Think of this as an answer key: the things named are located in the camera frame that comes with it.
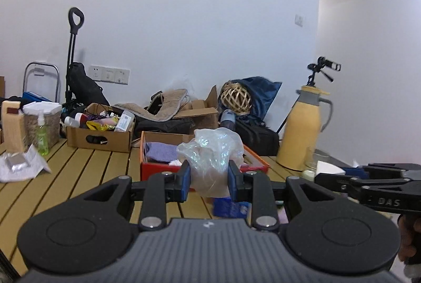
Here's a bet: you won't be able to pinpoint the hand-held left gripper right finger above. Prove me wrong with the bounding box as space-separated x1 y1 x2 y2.
228 160 333 231

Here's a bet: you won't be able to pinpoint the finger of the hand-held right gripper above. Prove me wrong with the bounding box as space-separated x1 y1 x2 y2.
314 173 421 197
345 163 421 179

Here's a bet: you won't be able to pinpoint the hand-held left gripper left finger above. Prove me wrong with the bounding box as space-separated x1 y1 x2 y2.
84 160 192 231

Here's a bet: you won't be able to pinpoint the red cardboard box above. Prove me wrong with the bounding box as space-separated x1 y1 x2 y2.
140 131 270 183

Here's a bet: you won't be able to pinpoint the clear plastic bag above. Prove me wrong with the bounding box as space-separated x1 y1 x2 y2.
177 128 244 197

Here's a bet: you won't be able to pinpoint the purple knitted pouch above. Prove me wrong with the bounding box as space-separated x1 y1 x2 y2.
145 142 180 162

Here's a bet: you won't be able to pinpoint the person's right hand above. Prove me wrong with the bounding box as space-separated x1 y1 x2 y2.
397 214 421 267

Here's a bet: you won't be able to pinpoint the purple tissue box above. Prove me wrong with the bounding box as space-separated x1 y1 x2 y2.
316 161 346 176

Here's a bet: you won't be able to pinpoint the small blue box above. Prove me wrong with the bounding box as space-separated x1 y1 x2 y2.
212 197 252 218

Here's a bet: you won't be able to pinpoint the clear drinking glass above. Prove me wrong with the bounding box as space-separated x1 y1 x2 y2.
304 148 330 172

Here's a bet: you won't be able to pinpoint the black duffel bag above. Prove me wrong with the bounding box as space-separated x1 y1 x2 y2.
235 118 280 157

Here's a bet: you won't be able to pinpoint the blue water bottle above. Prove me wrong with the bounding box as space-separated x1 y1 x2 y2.
220 109 235 130

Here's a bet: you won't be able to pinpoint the open brown cardboard box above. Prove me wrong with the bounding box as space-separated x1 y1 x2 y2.
171 86 220 134

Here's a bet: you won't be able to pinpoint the yellow thermos jug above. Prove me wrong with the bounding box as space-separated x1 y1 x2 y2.
276 86 333 171

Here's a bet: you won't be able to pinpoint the beige fleece mat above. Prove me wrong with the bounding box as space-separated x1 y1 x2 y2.
113 89 188 122

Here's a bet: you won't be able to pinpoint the wicker ball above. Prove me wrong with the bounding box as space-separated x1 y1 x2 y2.
220 82 252 113

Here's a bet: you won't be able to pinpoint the dark blue cloth bag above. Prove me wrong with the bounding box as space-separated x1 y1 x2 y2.
237 76 283 126

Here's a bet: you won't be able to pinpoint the wooden slat folding table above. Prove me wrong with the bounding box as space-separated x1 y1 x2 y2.
0 135 362 277

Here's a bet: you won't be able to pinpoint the yellow snack packet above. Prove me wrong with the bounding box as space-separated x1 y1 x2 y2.
86 118 119 132

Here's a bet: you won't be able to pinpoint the black tripod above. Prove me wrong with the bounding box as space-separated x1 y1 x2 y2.
276 63 334 135

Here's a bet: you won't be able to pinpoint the small brown cardboard box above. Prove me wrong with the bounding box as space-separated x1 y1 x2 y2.
66 103 136 152

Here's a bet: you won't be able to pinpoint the white bottle red cap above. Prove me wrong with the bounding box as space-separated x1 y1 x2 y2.
64 113 88 129

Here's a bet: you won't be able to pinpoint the black trolley bag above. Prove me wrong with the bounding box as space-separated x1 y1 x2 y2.
66 62 111 107

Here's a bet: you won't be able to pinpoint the green spray bottle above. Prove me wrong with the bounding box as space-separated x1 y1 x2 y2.
36 112 50 157

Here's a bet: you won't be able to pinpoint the white paper sheets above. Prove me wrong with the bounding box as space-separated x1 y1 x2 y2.
0 144 52 183

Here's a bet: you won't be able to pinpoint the clear storage container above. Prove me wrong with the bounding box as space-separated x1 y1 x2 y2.
22 102 63 148

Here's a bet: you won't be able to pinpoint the silver foil packet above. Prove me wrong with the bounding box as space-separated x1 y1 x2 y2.
7 155 28 170

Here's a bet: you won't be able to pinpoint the flat blue box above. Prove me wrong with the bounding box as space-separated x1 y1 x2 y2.
22 91 53 103

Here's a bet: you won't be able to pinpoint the tan carton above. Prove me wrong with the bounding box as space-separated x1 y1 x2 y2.
1 100 27 152

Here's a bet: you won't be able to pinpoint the metal folding stool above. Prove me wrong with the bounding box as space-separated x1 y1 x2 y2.
24 62 61 104

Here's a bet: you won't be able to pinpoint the black camera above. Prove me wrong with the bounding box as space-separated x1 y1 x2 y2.
316 57 342 71

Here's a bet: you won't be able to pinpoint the white wall socket strip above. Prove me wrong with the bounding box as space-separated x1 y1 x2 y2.
89 65 130 85

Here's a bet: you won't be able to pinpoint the black trolley handle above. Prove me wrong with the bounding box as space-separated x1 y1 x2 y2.
65 7 85 106

